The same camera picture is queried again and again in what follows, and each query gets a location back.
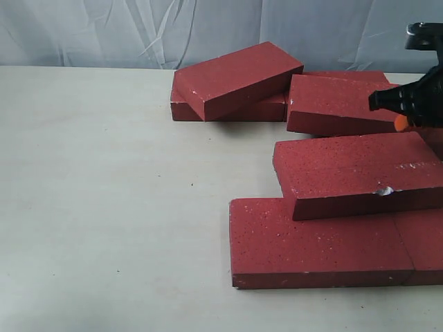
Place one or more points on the chipped red brick white spot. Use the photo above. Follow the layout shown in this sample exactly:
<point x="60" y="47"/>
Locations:
<point x="355" y="175"/>

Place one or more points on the grey fabric backdrop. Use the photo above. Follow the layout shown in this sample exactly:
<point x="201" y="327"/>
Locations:
<point x="323" y="35"/>

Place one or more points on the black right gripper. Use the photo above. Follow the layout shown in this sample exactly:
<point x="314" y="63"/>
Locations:
<point x="421" y="100"/>

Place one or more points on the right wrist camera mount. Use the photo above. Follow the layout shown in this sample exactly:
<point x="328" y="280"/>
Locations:
<point x="424" y="36"/>

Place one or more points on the right edge red brick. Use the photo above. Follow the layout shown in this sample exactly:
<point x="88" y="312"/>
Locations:
<point x="433" y="137"/>

